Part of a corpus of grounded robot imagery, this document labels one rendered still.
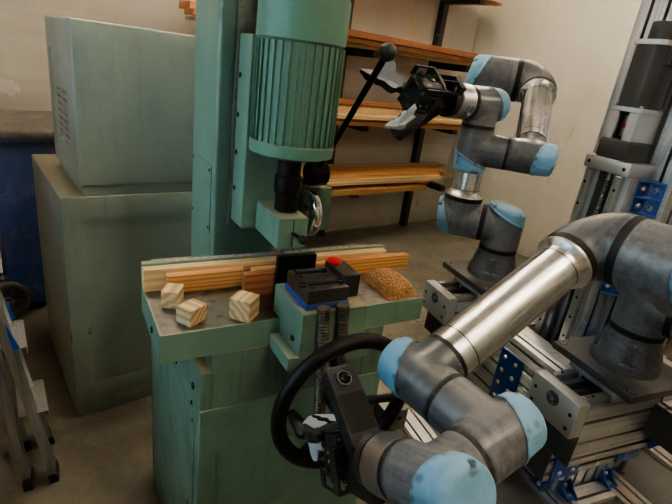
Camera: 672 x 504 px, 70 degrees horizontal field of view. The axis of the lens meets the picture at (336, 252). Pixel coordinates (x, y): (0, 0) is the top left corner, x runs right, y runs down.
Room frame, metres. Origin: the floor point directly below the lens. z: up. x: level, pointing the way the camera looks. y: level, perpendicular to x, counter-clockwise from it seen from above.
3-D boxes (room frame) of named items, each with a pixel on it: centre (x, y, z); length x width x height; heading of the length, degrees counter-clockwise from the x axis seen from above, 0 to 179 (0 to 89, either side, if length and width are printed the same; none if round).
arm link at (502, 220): (1.46, -0.50, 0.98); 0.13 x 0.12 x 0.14; 74
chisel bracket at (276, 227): (1.04, 0.13, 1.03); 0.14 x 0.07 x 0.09; 31
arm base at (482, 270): (1.46, -0.51, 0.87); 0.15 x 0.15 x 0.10
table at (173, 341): (0.93, 0.06, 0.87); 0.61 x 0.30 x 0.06; 121
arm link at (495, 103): (1.16, -0.29, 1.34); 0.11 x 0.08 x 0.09; 121
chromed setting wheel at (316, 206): (1.20, 0.08, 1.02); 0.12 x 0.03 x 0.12; 31
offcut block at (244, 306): (0.84, 0.16, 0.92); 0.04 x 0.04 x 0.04; 76
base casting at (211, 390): (1.12, 0.19, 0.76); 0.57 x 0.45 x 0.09; 31
